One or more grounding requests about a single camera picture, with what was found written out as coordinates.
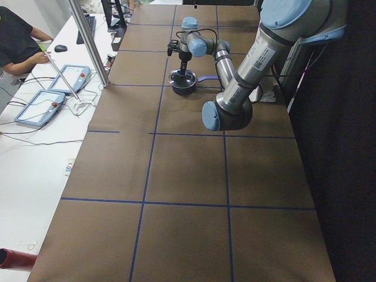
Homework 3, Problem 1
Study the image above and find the person in black shirt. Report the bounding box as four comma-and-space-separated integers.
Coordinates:
1, 6, 53, 76

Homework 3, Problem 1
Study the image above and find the aluminium frame post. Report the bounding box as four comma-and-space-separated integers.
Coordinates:
68, 0, 109, 89

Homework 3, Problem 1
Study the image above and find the black computer mouse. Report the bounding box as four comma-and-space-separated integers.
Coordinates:
54, 45, 68, 53

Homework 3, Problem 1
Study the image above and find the lower teach pendant tablet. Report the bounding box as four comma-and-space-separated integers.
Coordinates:
14, 90, 66, 127

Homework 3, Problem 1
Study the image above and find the black monitor stand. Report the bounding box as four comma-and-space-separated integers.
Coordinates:
101, 0, 126, 32

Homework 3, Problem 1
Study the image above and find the black keyboard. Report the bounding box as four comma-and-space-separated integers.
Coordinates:
76, 15, 97, 45

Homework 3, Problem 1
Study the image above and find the teach pendant tablet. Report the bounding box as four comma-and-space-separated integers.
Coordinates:
48, 65, 91, 95
14, 90, 66, 127

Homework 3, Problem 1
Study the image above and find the red cylinder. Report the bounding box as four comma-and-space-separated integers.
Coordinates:
1, 249, 37, 271

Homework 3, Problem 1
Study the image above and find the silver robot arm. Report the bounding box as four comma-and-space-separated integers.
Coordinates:
167, 1, 348, 131

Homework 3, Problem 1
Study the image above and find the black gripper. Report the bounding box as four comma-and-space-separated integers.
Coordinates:
167, 39, 191, 75

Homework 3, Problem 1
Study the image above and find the silver metal rod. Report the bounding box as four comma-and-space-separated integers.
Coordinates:
38, 44, 81, 102

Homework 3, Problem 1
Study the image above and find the upper teach pendant tablet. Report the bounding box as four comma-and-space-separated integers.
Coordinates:
48, 65, 91, 95

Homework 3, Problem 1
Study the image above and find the dark blue saucepan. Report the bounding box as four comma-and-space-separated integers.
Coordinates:
168, 69, 219, 96

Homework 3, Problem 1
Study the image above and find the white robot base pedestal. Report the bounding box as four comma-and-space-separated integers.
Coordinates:
249, 75, 277, 103

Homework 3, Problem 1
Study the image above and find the glass pot lid blue knob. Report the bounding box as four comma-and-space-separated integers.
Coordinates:
168, 69, 197, 89

